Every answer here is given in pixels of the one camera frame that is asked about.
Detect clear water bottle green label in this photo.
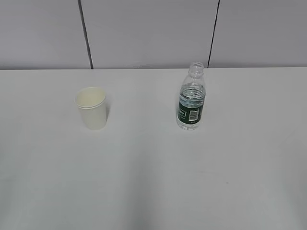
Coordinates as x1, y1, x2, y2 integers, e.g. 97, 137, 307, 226
177, 62, 206, 130

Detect white paper cup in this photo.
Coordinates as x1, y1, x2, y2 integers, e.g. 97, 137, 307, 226
75, 87, 107, 130

